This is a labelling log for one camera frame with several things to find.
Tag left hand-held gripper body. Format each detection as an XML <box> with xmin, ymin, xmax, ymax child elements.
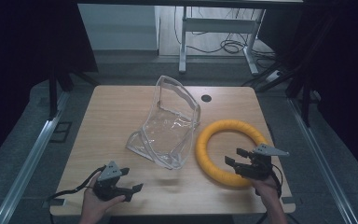
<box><xmin>92</xmin><ymin>161</ymin><xmax>127</xmax><ymax>203</ymax></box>

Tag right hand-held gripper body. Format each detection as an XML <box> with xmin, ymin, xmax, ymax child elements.
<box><xmin>234</xmin><ymin>143</ymin><xmax>290</xmax><ymax>182</ymax></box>

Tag yellow foam ring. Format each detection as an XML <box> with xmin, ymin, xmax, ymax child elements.
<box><xmin>195</xmin><ymin>119</ymin><xmax>269</xmax><ymax>189</ymax></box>

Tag clear plastic zipper bag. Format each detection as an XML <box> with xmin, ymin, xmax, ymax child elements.
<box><xmin>125</xmin><ymin>75</ymin><xmax>202</xmax><ymax>171</ymax></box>

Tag person's right hand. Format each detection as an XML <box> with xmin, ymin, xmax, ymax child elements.
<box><xmin>250</xmin><ymin>175</ymin><xmax>282</xmax><ymax>207</ymax></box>

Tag person's left hand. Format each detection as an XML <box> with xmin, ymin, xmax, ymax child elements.
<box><xmin>80</xmin><ymin>173</ymin><xmax>127</xmax><ymax>218</ymax></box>

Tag black floor plate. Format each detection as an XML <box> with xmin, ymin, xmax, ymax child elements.
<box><xmin>48</xmin><ymin>120</ymin><xmax>74</xmax><ymax>145</ymax></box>

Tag white power strip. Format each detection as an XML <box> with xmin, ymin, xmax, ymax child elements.
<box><xmin>265</xmin><ymin>69</ymin><xmax>284</xmax><ymax>84</ymax></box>

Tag dark curtain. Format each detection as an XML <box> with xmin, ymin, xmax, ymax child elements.
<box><xmin>0</xmin><ymin>0</ymin><xmax>100</xmax><ymax>174</ymax></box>
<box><xmin>256</xmin><ymin>0</ymin><xmax>358</xmax><ymax>188</ymax></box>

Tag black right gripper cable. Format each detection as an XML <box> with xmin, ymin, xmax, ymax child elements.
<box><xmin>271</xmin><ymin>163</ymin><xmax>284</xmax><ymax>199</ymax></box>

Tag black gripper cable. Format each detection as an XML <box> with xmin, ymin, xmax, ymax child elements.
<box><xmin>45</xmin><ymin>165</ymin><xmax>107</xmax><ymax>203</ymax></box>
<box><xmin>271</xmin><ymin>163</ymin><xmax>284</xmax><ymax>199</ymax></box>

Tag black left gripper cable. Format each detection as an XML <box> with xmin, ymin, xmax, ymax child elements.
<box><xmin>45</xmin><ymin>165</ymin><xmax>107</xmax><ymax>203</ymax></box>

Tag aluminium floor rail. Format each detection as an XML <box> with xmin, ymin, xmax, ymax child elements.
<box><xmin>0</xmin><ymin>91</ymin><xmax>72</xmax><ymax>224</ymax></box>
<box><xmin>286</xmin><ymin>91</ymin><xmax>358</xmax><ymax>224</ymax></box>

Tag black floor cables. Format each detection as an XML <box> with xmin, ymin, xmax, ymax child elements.
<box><xmin>172</xmin><ymin>6</ymin><xmax>277</xmax><ymax>68</ymax></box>

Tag white metal desk frame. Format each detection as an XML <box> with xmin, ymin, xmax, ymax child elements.
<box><xmin>178</xmin><ymin>6</ymin><xmax>267</xmax><ymax>76</ymax></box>

